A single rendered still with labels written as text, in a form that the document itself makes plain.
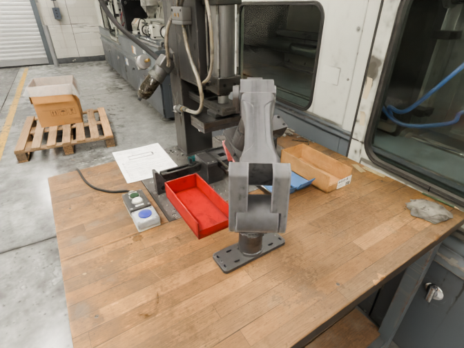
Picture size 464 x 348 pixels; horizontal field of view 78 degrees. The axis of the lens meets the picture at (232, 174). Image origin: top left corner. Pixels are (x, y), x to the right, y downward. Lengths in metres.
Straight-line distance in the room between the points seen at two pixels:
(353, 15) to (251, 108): 0.95
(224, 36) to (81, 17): 9.23
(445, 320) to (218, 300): 1.01
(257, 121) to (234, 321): 0.42
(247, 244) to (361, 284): 0.29
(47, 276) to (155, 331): 1.61
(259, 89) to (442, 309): 1.17
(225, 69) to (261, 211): 0.61
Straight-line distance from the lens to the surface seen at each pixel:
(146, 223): 0.89
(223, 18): 0.95
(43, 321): 2.02
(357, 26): 1.39
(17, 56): 10.14
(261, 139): 0.46
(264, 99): 0.54
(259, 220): 0.45
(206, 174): 1.05
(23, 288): 2.24
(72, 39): 10.10
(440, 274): 1.39
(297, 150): 1.24
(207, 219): 0.90
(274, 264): 0.78
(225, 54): 0.96
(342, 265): 0.82
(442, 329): 1.53
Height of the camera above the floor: 1.48
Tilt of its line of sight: 31 degrees down
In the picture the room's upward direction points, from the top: straight up
